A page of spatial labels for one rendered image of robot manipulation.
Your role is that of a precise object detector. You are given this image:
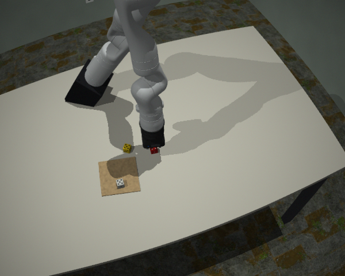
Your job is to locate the tan mat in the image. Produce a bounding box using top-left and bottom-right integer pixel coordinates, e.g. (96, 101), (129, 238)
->
(98, 156), (140, 196)

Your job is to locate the red die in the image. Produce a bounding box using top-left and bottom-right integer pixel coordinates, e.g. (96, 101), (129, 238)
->
(150, 147), (158, 154)

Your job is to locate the yellow die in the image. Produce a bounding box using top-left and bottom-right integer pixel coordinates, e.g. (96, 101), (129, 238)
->
(123, 143), (132, 153)

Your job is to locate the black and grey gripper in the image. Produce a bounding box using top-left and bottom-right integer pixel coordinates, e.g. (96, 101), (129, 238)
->
(139, 114), (165, 150)

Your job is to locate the white die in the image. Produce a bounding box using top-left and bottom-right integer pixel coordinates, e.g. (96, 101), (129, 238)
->
(116, 178), (125, 189)

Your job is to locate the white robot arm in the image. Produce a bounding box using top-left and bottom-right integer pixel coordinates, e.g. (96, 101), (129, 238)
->
(85, 0), (168, 122)

